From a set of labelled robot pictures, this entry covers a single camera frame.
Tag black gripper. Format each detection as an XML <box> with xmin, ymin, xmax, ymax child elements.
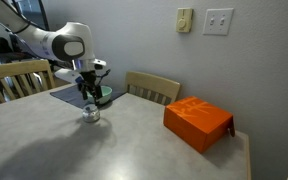
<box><xmin>77</xmin><ymin>69</ymin><xmax>102</xmax><ymax>106</ymax></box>

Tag silver round tin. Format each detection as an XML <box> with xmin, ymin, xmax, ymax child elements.
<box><xmin>81</xmin><ymin>109</ymin><xmax>101</xmax><ymax>123</ymax></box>

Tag mint green bowl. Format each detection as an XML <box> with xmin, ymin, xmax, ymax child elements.
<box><xmin>86</xmin><ymin>85</ymin><xmax>113</xmax><ymax>105</ymax></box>

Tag grey cloth placemat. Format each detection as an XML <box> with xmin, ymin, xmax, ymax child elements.
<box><xmin>49</xmin><ymin>82</ymin><xmax>127</xmax><ymax>110</ymax></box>

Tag light wooden slatted chair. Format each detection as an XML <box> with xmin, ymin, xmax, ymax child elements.
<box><xmin>0</xmin><ymin>59</ymin><xmax>56</xmax><ymax>104</ymax></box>

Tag black flat screen television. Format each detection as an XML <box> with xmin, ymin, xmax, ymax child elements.
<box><xmin>12</xmin><ymin>0</ymin><xmax>51</xmax><ymax>32</ymax></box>

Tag orange cardboard box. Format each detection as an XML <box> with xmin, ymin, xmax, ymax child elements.
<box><xmin>163</xmin><ymin>95</ymin><xmax>236</xmax><ymax>155</ymax></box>

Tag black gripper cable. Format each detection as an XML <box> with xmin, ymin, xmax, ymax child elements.
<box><xmin>96</xmin><ymin>68</ymin><xmax>112</xmax><ymax>88</ymax></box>

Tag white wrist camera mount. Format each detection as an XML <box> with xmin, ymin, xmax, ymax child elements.
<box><xmin>54</xmin><ymin>68</ymin><xmax>85</xmax><ymax>85</ymax></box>

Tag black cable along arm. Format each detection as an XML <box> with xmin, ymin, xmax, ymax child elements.
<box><xmin>0</xmin><ymin>9</ymin><xmax>32</xmax><ymax>35</ymax></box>

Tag beige wall thermostat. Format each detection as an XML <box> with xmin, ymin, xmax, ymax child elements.
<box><xmin>175</xmin><ymin>7</ymin><xmax>194</xmax><ymax>34</ymax></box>

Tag white double light switch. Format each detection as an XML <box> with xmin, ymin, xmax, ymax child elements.
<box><xmin>202</xmin><ymin>7</ymin><xmax>235</xmax><ymax>37</ymax></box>

